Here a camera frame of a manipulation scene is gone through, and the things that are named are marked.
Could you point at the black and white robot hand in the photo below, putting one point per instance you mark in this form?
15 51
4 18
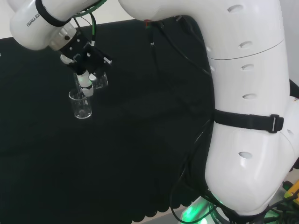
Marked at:
77 53

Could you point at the clear glass beaker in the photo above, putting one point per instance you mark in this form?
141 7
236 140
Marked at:
80 106
102 82

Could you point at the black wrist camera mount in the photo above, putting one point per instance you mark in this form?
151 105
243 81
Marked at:
98 59

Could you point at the black bench cloth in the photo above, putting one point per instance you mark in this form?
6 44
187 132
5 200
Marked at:
116 151

